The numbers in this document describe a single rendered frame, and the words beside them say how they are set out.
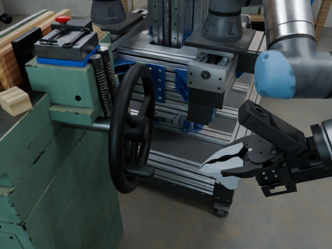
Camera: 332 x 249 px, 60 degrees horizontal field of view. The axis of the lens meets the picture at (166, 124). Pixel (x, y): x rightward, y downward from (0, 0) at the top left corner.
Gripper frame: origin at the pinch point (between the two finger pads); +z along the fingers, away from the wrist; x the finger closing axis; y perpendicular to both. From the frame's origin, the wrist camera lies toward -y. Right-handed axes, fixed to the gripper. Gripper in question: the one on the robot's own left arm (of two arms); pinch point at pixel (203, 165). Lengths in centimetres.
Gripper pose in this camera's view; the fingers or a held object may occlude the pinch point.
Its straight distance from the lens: 53.6
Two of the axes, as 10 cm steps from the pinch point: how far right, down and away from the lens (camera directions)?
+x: 2.0, -5.8, 7.9
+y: 4.9, 7.6, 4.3
